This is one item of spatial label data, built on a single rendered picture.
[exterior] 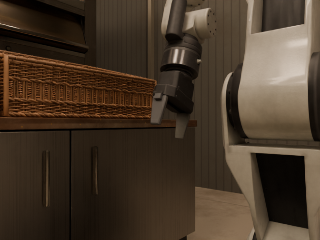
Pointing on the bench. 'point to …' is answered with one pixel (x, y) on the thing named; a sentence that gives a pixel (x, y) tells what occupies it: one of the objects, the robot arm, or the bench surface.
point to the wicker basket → (139, 81)
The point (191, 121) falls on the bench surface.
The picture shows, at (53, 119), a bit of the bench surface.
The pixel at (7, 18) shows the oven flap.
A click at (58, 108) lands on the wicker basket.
